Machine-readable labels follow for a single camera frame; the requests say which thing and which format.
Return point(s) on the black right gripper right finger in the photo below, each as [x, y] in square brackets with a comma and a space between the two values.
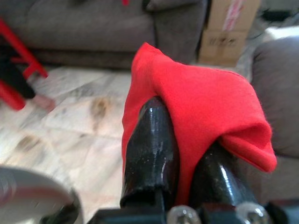
[217, 177]

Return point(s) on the cardboard box with red tape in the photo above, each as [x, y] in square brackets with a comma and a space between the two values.
[215, 16]

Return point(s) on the person's bare foot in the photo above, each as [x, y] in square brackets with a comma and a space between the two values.
[45, 102]

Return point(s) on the grey fabric sofa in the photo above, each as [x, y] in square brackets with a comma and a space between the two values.
[280, 93]
[81, 28]

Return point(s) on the red square pillow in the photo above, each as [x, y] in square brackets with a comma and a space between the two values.
[198, 93]

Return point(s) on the cardboard box with handling symbols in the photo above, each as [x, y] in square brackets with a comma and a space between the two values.
[222, 51]

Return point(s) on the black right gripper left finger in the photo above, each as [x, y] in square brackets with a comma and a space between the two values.
[149, 149]

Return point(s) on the person's leg black trousers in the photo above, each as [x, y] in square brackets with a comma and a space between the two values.
[14, 77]

